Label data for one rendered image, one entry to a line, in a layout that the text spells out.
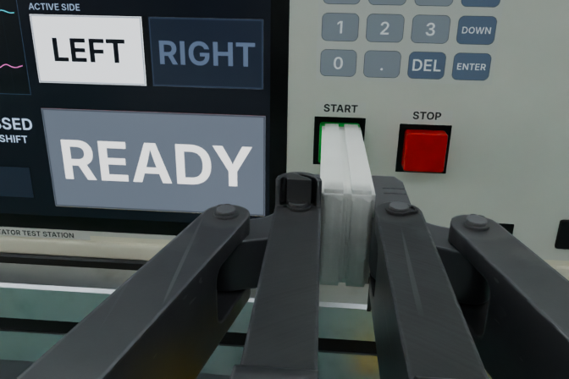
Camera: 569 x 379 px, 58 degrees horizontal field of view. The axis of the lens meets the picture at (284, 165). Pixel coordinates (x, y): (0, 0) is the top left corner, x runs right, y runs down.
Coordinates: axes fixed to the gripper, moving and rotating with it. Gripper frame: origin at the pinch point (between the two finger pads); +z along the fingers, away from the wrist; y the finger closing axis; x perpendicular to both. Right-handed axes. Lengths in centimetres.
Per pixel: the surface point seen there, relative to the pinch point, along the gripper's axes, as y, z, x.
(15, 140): -15.3, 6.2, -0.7
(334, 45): -0.4, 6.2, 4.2
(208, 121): -5.9, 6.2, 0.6
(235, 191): -4.7, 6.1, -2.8
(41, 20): -13.2, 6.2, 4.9
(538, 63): 8.2, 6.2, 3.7
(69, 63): -12.2, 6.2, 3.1
